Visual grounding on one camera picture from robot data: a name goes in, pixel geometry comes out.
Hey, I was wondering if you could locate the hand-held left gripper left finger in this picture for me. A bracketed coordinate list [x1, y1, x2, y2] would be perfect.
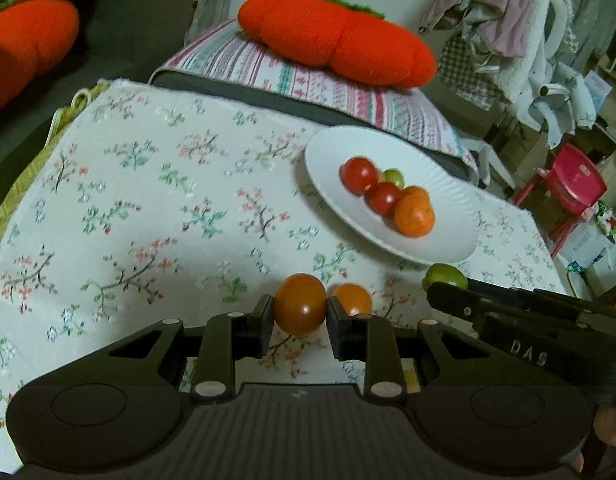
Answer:
[106, 294, 275, 403]

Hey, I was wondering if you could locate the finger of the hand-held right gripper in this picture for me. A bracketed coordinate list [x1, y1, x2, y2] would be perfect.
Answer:
[427, 281, 489, 331]
[465, 278, 616, 318]

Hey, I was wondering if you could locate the person's right hand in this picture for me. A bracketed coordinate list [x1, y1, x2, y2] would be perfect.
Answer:
[593, 404, 616, 450]

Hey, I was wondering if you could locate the striped pillow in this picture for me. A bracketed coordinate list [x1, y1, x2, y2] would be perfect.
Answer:
[160, 17, 480, 172]

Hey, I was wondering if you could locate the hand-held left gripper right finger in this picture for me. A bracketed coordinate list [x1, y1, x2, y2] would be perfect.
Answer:
[327, 297, 489, 403]

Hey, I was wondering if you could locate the green lime fruit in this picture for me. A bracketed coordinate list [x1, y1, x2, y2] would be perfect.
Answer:
[422, 263, 469, 292]

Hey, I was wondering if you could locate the large orange plush cushion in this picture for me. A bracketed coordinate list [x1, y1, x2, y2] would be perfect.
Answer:
[238, 0, 437, 89]

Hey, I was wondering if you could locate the pile of clothes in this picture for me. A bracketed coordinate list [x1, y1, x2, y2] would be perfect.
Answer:
[419, 0, 616, 137]

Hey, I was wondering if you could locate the white plate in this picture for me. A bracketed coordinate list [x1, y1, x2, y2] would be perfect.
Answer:
[304, 126, 481, 264]

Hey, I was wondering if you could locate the floral tablecloth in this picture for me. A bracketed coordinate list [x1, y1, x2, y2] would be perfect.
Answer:
[0, 79, 571, 476]

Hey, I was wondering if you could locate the large orange cherry tomato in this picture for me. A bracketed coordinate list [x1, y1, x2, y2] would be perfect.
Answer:
[394, 194, 436, 238]

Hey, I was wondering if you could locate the grey sofa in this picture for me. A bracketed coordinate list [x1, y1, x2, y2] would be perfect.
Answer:
[0, 0, 199, 221]

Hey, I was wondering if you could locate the red plastic chair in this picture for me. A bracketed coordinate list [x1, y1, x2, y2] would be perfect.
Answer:
[513, 142, 609, 259]

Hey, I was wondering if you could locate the red cherry tomato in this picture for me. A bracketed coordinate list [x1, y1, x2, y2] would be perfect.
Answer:
[365, 181, 403, 216]
[339, 156, 379, 196]

